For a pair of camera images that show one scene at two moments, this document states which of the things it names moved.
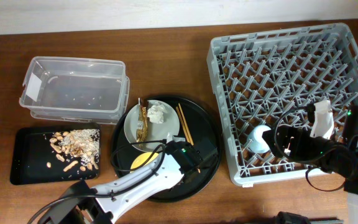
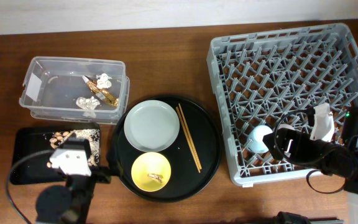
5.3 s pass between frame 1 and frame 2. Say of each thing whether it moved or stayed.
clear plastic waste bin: stayed
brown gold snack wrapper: moved
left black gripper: moved
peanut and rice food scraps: stayed
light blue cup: stayed
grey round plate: stayed
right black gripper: stayed
